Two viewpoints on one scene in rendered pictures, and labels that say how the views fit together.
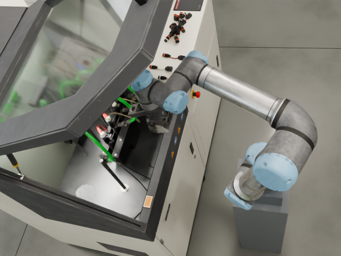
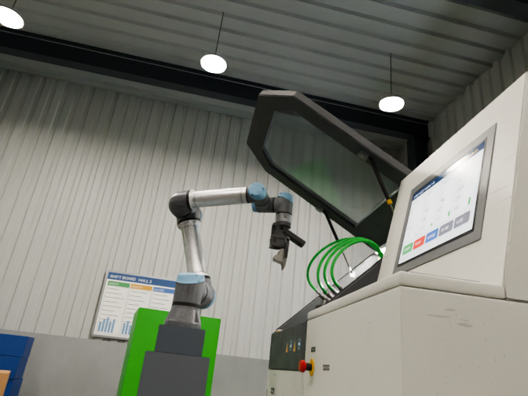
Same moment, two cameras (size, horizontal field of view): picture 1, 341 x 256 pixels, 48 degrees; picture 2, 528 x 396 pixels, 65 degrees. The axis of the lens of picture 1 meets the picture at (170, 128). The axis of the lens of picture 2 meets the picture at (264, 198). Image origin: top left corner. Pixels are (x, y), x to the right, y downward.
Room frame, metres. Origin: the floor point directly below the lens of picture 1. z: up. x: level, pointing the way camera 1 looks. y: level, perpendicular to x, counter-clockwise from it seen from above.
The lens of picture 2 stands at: (2.12, -1.23, 0.77)
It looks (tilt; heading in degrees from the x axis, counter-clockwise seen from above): 23 degrees up; 139
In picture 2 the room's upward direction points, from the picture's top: 6 degrees clockwise
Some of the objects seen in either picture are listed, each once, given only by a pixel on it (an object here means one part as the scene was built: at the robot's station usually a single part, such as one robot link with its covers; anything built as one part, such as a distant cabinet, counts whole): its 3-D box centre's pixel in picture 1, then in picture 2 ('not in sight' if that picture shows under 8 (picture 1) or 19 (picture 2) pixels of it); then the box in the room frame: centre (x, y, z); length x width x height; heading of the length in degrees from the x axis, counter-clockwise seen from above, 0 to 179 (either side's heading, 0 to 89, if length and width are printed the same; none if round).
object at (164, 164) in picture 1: (165, 163); (289, 349); (0.84, 0.09, 0.87); 0.62 x 0.04 x 0.16; 146
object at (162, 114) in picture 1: (157, 112); (280, 236); (0.79, 0.02, 1.35); 0.09 x 0.08 x 0.12; 56
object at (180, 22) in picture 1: (177, 26); not in sight; (1.50, -0.24, 1.01); 0.23 x 0.11 x 0.06; 146
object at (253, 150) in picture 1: (261, 161); (189, 287); (0.58, -0.28, 1.07); 0.13 x 0.12 x 0.14; 125
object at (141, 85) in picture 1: (144, 86); (284, 204); (0.79, 0.03, 1.51); 0.09 x 0.08 x 0.11; 35
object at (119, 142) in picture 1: (124, 131); not in sight; (1.07, 0.22, 0.91); 0.34 x 0.10 x 0.15; 146
